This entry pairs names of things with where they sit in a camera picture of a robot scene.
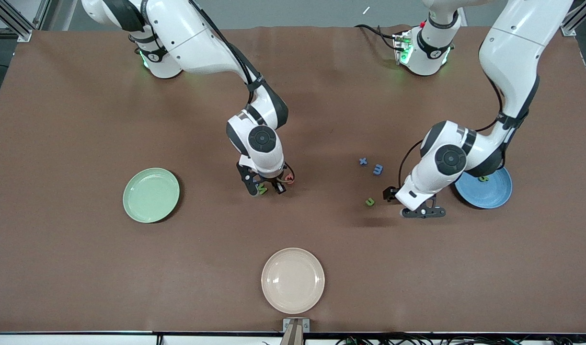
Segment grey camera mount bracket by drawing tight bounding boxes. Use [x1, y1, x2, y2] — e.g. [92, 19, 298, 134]
[279, 318, 310, 345]

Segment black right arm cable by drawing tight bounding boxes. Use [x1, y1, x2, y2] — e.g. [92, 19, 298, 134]
[190, 0, 297, 186]

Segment brown table cover mat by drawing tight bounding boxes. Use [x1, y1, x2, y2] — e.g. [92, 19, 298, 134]
[0, 25, 586, 333]

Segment beige plate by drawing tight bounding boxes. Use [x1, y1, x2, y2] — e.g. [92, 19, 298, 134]
[261, 247, 325, 314]

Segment black base cable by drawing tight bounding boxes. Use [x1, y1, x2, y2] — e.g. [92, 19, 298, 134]
[354, 23, 403, 51]

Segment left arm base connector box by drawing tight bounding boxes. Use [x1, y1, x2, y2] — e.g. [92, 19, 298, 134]
[393, 30, 414, 65]

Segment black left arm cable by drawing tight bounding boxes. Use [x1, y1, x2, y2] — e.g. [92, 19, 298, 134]
[397, 72, 530, 190]

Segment green plate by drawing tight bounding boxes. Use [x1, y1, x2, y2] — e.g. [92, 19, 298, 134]
[123, 167, 181, 224]

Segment aluminium frame profile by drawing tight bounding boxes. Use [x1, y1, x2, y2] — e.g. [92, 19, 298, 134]
[561, 0, 586, 36]
[0, 0, 51, 43]

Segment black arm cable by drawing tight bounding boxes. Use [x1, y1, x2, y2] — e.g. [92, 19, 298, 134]
[190, 0, 297, 186]
[397, 72, 530, 190]

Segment blue plate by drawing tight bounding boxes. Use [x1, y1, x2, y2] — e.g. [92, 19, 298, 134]
[454, 165, 513, 209]

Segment white table edge rail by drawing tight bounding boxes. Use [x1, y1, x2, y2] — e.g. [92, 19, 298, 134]
[0, 331, 586, 345]

